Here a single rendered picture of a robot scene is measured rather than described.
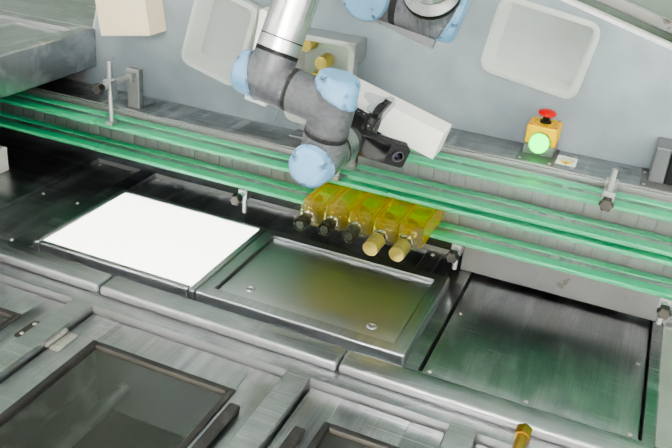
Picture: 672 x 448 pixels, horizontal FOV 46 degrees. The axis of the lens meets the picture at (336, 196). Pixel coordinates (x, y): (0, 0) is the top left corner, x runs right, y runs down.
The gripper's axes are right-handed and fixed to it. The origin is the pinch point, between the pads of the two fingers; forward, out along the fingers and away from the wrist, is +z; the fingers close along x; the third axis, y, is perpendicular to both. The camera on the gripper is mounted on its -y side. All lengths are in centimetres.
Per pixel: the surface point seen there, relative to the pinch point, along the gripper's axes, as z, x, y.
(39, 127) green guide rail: 17, 58, 94
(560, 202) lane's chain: 21.3, 8.5, -39.0
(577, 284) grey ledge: 21, 25, -51
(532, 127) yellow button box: 26.7, -2.2, -25.8
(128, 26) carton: 27, 22, 80
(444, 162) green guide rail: 15.1, 10.0, -12.6
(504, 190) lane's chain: 21.2, 12.1, -27.0
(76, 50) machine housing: 25, 35, 93
